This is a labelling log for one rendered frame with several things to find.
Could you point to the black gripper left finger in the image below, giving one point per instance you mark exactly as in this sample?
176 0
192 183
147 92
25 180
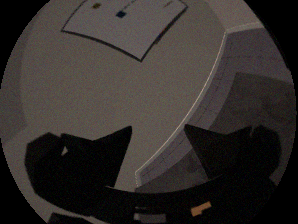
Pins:
105 154

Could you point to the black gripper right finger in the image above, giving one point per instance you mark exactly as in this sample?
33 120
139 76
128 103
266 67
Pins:
213 148

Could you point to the wooden board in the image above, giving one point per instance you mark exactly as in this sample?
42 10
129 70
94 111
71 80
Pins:
197 209

